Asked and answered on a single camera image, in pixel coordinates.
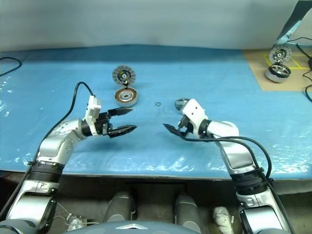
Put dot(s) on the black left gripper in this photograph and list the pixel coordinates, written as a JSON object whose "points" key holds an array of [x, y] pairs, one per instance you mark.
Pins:
{"points": [[103, 122]]}

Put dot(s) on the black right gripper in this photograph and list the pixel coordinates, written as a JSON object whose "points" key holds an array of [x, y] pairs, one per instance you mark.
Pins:
{"points": [[186, 125]]}

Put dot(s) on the motor stator with copper windings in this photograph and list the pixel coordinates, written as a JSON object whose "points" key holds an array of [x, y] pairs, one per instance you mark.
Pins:
{"points": [[126, 96]]}

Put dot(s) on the silver motor rotor cap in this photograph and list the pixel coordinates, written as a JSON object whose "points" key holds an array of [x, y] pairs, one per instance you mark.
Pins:
{"points": [[179, 102]]}

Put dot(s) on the motor end disc with circuit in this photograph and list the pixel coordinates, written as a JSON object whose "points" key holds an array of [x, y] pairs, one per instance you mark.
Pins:
{"points": [[118, 73]]}

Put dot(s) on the spare silver motor rotor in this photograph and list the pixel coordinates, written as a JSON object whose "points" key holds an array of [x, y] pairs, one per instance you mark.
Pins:
{"points": [[278, 73]]}

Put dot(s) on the spare motor end disc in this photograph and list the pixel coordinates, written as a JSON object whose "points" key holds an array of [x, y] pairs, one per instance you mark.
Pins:
{"points": [[280, 54]]}

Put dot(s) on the blue plastic table cover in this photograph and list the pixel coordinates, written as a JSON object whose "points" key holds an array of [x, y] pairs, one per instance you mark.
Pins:
{"points": [[195, 73]]}

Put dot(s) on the dark grey rounded robot leg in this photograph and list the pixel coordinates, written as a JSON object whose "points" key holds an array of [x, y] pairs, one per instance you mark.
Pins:
{"points": [[187, 209], [119, 207]]}

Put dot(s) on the white sneaker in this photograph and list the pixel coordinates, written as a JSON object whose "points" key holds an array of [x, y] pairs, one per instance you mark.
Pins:
{"points": [[223, 219]]}

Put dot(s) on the brown cardboard sheet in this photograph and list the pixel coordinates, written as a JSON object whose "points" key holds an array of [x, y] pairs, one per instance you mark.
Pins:
{"points": [[256, 65]]}

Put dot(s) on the grey robot torso with emblem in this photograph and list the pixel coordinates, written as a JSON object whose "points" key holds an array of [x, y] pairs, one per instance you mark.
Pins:
{"points": [[131, 228]]}

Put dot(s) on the grey blue stand leg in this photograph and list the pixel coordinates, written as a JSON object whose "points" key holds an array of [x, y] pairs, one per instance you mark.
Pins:
{"points": [[296, 22]]}

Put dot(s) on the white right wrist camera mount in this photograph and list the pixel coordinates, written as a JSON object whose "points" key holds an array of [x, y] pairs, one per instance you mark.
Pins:
{"points": [[195, 109]]}

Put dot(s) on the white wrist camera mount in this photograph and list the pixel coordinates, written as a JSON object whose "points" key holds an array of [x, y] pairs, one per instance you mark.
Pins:
{"points": [[93, 107], [195, 109]]}

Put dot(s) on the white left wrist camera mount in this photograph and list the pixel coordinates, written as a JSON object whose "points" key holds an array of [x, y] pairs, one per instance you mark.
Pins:
{"points": [[93, 107]]}

